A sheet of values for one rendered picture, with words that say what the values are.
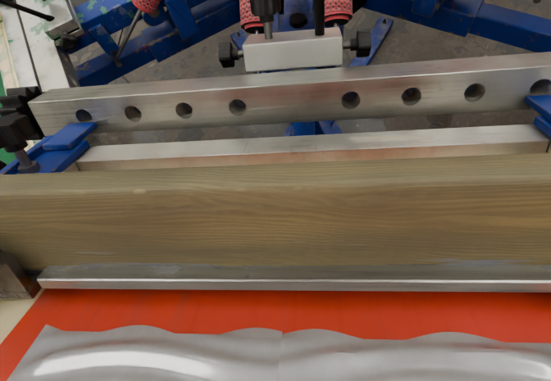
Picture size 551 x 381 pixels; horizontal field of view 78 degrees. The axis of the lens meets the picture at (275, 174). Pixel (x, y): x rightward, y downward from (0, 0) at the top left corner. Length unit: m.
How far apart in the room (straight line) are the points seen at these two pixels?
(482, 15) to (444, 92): 0.46
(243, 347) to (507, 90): 0.38
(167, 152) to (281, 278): 0.24
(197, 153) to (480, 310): 0.30
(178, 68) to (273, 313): 1.99
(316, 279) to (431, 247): 0.07
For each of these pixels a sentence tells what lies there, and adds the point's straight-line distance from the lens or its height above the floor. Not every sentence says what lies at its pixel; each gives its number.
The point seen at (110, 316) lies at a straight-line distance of 0.31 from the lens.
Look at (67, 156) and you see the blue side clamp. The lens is 0.46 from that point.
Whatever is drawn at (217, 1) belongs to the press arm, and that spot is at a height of 0.93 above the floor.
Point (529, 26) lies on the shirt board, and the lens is 0.90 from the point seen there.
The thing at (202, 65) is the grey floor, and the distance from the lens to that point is 2.14.
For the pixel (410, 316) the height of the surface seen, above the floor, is 1.22.
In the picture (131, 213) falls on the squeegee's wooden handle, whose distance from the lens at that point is 0.24.
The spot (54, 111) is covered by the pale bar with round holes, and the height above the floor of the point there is 1.16.
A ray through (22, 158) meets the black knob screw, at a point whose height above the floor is 1.21.
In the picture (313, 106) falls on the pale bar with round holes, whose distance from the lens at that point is 0.42.
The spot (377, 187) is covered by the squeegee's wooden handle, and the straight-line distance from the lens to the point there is 0.20.
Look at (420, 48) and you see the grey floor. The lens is 2.10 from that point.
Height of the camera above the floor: 1.49
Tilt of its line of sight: 65 degrees down
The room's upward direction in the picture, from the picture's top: 18 degrees counter-clockwise
